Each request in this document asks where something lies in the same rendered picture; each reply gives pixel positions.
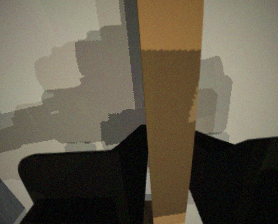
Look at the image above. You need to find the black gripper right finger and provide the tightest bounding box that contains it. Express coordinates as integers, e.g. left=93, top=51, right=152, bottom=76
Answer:
left=189, top=131, right=278, bottom=224

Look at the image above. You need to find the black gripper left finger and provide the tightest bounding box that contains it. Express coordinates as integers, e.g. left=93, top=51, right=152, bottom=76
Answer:
left=18, top=124, right=148, bottom=224

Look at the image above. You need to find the long brown wooden rail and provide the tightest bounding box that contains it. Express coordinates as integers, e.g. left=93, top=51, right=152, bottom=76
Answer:
left=136, top=0, right=204, bottom=224

